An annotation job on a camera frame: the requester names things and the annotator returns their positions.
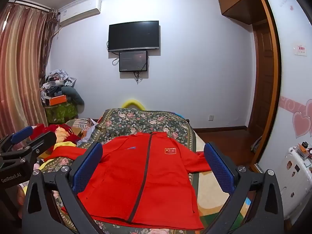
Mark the white wall socket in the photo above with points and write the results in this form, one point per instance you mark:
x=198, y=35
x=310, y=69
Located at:
x=211, y=118

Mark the small orange black box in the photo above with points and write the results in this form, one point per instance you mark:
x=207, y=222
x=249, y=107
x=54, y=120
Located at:
x=303, y=147

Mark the wooden overhead cabinet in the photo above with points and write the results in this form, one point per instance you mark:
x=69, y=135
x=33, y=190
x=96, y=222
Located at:
x=240, y=2

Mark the grey pillow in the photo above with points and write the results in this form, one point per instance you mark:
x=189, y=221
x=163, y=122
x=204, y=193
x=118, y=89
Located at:
x=74, y=93

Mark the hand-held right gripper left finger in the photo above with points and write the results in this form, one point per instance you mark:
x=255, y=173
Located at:
x=87, y=167

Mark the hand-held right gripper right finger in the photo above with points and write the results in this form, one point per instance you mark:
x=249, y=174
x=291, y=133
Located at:
x=219, y=171

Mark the wooden door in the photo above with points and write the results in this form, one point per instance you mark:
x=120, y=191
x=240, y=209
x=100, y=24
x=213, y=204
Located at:
x=263, y=78

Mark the black wall television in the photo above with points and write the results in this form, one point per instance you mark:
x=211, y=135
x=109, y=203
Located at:
x=133, y=36

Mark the small black wall monitor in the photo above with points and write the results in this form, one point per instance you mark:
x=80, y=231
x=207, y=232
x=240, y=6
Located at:
x=133, y=61

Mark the sliding wardrobe door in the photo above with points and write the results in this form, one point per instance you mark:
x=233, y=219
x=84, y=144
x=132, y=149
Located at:
x=290, y=90

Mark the curtain rod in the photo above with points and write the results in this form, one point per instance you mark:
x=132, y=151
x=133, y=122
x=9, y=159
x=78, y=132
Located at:
x=34, y=5

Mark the floral bedspread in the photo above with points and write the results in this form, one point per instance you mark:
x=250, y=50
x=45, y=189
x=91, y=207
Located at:
x=136, y=121

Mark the striped patterned cloth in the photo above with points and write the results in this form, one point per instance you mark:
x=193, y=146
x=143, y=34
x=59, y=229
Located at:
x=82, y=124

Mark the red bird plush toy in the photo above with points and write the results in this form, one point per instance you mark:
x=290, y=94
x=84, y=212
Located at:
x=64, y=132

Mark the cream printed blanket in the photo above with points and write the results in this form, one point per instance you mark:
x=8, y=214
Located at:
x=207, y=201

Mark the grey bag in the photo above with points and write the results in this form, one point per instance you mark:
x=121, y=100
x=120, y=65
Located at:
x=256, y=146

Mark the pink striped curtain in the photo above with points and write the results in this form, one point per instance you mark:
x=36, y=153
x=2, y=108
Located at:
x=22, y=65

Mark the white air conditioner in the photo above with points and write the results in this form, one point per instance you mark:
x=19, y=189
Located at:
x=79, y=11

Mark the pink wall sign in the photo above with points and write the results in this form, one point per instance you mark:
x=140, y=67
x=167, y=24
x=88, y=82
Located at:
x=301, y=49

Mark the red zip jacket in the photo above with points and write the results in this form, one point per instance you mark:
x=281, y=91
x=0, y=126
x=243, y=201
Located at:
x=151, y=175

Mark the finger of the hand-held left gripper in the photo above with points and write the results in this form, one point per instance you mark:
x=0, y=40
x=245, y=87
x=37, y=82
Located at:
x=42, y=142
x=22, y=134

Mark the pile of clothes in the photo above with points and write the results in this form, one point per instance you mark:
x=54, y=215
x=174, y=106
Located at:
x=54, y=80

